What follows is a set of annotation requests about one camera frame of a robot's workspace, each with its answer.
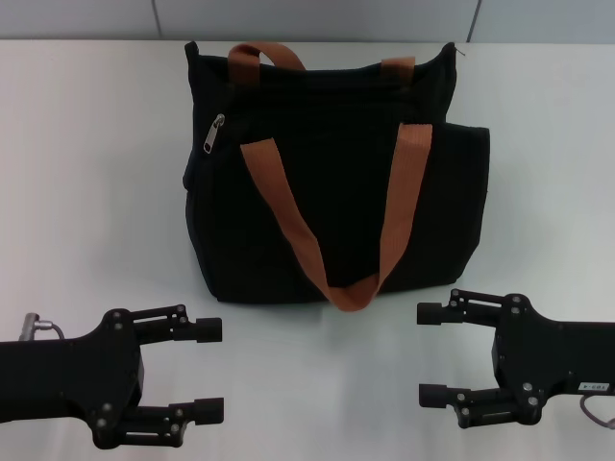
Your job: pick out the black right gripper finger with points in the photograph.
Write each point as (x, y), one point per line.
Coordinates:
(435, 395)
(432, 314)

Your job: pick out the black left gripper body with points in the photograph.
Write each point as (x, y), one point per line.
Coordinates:
(72, 379)

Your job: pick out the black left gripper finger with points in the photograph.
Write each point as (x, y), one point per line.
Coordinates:
(209, 411)
(209, 330)

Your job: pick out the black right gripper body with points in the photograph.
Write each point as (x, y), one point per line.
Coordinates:
(543, 360)

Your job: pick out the silver metal zipper pull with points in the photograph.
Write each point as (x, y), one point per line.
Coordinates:
(211, 139)

